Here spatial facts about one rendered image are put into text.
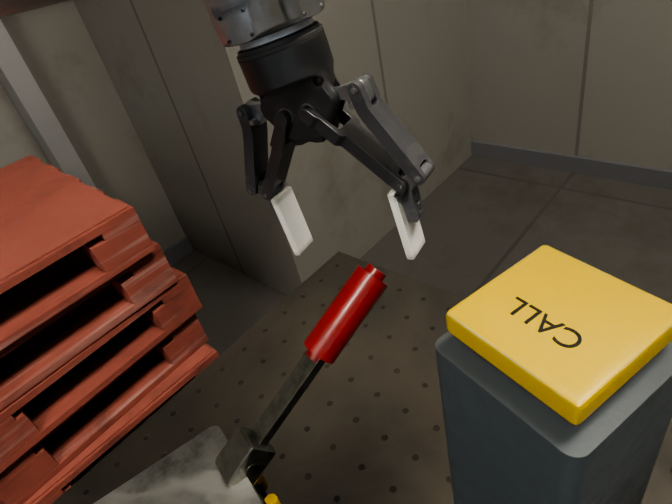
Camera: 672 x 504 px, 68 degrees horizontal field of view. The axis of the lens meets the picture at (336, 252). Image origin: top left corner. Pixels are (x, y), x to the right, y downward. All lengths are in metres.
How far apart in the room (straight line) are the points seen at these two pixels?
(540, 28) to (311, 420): 1.99
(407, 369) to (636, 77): 1.80
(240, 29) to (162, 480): 0.31
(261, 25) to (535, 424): 0.32
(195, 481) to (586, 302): 0.22
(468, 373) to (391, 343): 0.61
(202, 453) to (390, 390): 0.47
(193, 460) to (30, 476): 1.20
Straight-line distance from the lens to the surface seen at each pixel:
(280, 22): 0.40
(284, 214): 0.51
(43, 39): 2.16
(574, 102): 2.46
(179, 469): 0.32
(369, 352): 0.80
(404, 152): 0.41
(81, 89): 2.20
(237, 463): 0.29
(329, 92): 0.42
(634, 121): 2.42
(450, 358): 0.21
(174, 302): 1.44
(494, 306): 0.20
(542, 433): 0.19
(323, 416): 0.75
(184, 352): 1.56
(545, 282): 0.21
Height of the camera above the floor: 1.30
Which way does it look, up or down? 36 degrees down
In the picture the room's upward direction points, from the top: 14 degrees counter-clockwise
